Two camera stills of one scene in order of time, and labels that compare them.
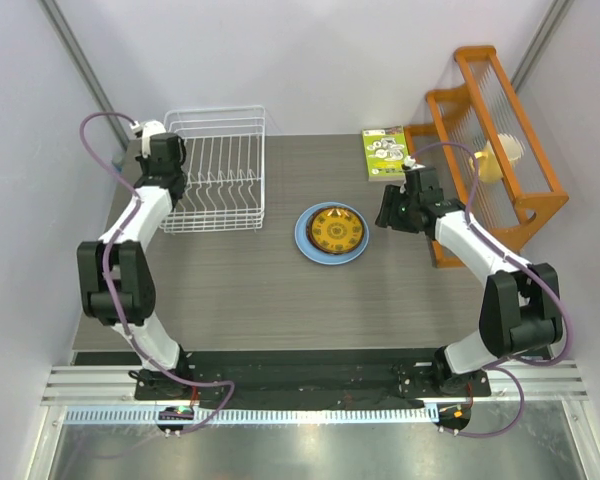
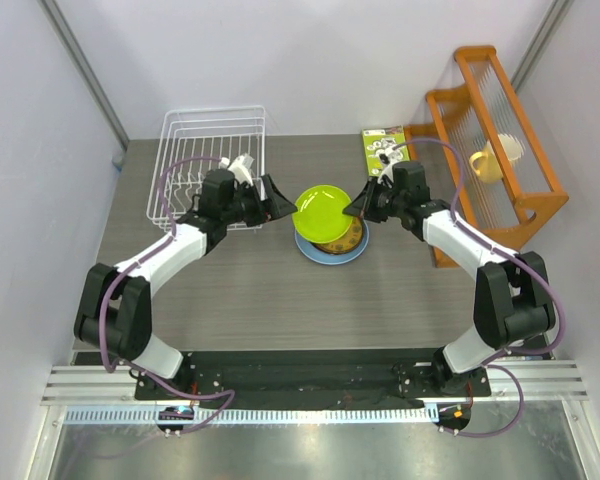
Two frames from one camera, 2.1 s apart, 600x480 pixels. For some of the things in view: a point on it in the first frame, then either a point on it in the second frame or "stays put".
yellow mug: x=489 y=167 stays put
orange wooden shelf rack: x=489 y=156 stays put
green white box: x=386 y=150 stays put
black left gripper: x=144 y=164 → x=281 y=207
